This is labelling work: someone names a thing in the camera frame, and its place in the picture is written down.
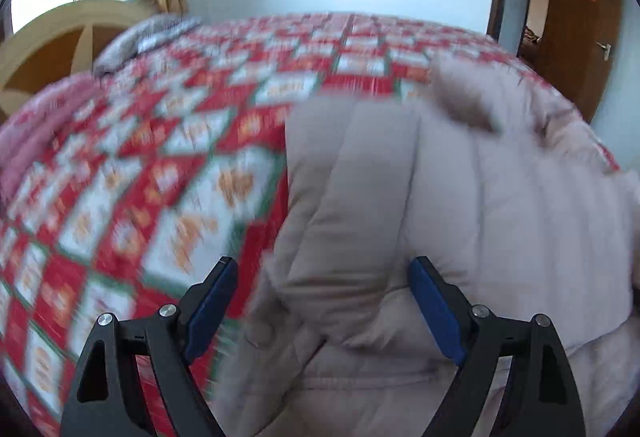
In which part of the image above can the red green printed blanket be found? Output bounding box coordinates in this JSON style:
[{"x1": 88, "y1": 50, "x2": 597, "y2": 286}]
[{"x1": 0, "y1": 12, "x2": 621, "y2": 437}]

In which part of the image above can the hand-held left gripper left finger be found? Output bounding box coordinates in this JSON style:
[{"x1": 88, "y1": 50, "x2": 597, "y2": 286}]
[{"x1": 60, "y1": 257, "x2": 238, "y2": 437}]

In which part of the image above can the pale puffer jacket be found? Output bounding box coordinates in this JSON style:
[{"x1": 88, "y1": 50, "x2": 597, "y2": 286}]
[{"x1": 212, "y1": 54, "x2": 640, "y2": 437}]

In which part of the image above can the grey blanket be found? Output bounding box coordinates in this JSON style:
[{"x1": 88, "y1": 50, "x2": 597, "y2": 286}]
[{"x1": 92, "y1": 14, "x2": 203, "y2": 75}]

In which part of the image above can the wooden headboard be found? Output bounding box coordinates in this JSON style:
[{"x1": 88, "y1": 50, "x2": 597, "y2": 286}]
[{"x1": 0, "y1": 0, "x2": 156, "y2": 122}]

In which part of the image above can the pink cloth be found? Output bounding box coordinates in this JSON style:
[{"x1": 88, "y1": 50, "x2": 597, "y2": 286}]
[{"x1": 0, "y1": 72, "x2": 101, "y2": 218}]

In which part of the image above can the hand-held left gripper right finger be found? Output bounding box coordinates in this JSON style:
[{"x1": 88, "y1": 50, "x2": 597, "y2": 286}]
[{"x1": 407, "y1": 256, "x2": 587, "y2": 437}]

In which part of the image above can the brown wooden door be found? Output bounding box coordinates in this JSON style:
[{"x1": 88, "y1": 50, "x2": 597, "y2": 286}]
[{"x1": 520, "y1": 0, "x2": 623, "y2": 122}]

